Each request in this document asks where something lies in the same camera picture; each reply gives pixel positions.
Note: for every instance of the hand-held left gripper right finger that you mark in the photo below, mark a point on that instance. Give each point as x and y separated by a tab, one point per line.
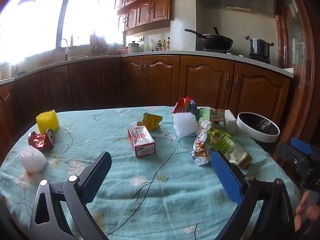
226	177

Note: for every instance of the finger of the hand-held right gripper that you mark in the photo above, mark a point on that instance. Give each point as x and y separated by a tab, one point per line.
301	145
287	153

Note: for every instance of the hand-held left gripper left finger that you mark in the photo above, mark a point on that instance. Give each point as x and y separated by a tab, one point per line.
97	172

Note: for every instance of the white waste bin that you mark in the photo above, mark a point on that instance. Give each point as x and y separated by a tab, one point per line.
252	136

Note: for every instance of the crushed drink can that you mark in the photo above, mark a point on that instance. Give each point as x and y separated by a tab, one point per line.
40	141

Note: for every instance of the green milk carton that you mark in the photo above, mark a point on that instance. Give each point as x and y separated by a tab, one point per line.
203	113

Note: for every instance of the yellow snack wrapper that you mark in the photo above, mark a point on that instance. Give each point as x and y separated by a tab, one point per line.
151	121

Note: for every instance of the person's right hand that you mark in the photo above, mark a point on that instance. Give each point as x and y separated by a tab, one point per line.
301	210

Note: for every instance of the green drink bottle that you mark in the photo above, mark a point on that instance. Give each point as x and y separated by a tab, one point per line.
227	147

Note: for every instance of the silver printed wrapper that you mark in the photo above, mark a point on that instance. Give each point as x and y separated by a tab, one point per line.
200	150

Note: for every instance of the black bin liner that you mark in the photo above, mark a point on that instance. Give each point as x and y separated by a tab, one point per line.
260	123

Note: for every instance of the red and white carton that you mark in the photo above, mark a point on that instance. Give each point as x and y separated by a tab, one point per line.
141	140

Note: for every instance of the white box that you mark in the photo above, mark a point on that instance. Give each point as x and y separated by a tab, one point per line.
230	122

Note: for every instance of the small brown carton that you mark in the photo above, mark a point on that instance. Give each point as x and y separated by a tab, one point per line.
217	115

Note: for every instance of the floral teal tablecloth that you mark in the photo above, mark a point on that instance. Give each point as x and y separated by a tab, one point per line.
155	202

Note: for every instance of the small white foam fruit net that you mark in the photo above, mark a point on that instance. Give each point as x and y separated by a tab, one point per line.
32	158

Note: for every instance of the large white foam fruit net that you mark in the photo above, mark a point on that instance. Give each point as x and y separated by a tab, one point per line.
185	125

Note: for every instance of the yellow foam fruit net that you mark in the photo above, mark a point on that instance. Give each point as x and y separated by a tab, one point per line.
47	122

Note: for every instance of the red snack bag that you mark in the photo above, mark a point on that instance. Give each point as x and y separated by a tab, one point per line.
183	105

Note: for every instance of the gas stove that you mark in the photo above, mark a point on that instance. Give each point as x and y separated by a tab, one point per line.
257	58

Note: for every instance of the dark cooking pot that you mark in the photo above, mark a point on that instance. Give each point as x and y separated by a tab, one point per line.
258	46

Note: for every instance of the wooden base cabinets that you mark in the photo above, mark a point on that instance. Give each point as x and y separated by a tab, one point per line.
155	80

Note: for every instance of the curved sink faucet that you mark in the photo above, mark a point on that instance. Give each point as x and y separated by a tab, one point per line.
67	52

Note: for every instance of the utensil rack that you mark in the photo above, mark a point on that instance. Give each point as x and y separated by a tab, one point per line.
96	45

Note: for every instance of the white rice cooker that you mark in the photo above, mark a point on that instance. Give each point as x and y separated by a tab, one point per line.
134	47

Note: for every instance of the black wok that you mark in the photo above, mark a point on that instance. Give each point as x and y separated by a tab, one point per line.
216	41

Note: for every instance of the grey kitchen countertop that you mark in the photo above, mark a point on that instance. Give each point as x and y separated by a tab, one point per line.
175	53

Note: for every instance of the white kettle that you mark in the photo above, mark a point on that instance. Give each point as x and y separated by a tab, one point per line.
5	70

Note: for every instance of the seasoning bottle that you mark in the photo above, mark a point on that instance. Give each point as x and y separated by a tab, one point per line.
158	45
168	43
164	45

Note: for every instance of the kitchen window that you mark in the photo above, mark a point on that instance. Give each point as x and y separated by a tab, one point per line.
37	25

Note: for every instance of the wooden door frame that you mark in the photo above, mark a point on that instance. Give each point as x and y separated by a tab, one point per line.
297	55

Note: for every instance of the wooden wall cabinets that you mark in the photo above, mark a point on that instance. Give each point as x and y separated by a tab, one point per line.
152	7

